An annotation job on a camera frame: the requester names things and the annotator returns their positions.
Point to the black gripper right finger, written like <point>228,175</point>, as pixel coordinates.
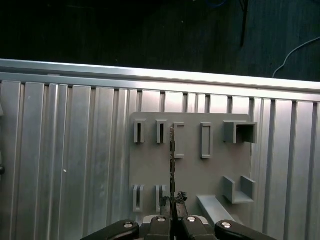
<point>192,230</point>

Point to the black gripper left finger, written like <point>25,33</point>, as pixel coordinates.
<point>160,230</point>

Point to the grey plastic parts rack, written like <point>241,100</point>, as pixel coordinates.
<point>150,165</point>

